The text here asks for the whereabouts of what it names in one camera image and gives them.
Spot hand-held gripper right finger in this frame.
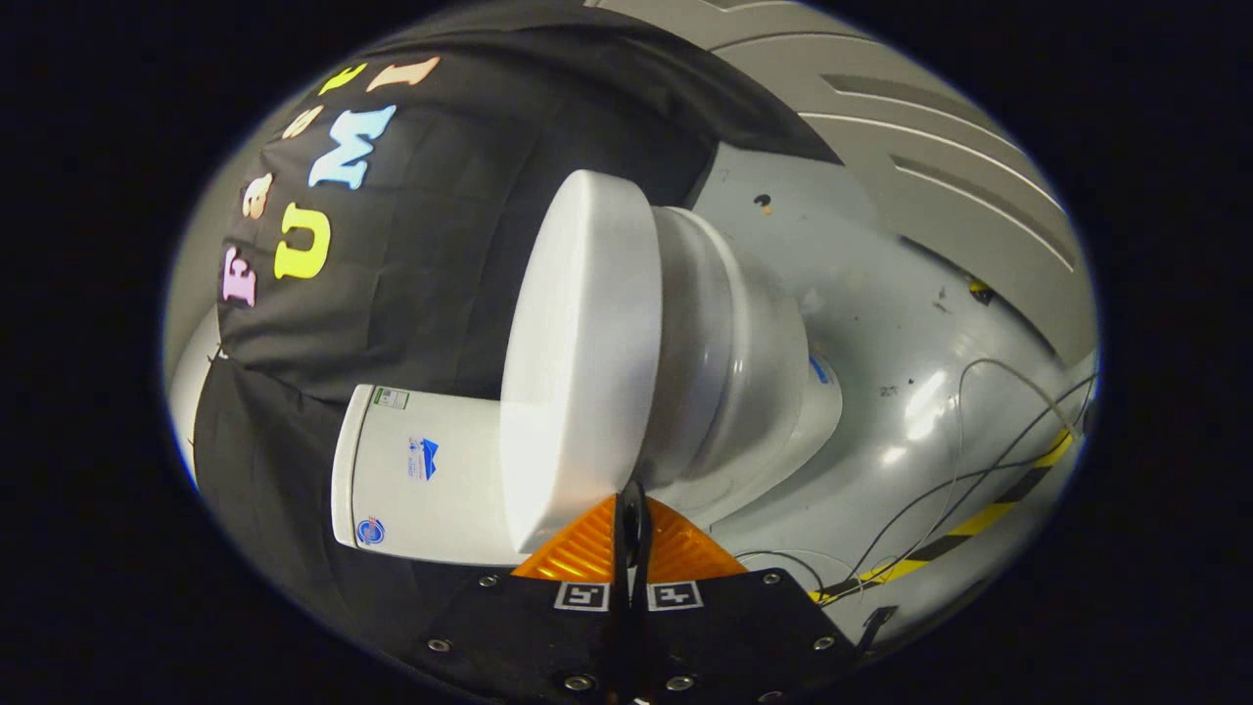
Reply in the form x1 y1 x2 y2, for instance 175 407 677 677
631 495 867 705

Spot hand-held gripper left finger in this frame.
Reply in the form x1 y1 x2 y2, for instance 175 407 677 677
411 490 632 705

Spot white toilet lid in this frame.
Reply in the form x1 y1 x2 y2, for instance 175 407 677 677
499 169 665 579

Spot white toilet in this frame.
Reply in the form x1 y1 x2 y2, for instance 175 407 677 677
331 206 845 569

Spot yellow black floor tape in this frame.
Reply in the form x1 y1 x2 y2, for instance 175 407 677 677
811 431 1078 603

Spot black backdrop cloth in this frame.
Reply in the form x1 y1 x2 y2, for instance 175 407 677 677
191 24 843 677

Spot thin black floor cables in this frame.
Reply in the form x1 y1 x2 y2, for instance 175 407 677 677
734 357 1097 608

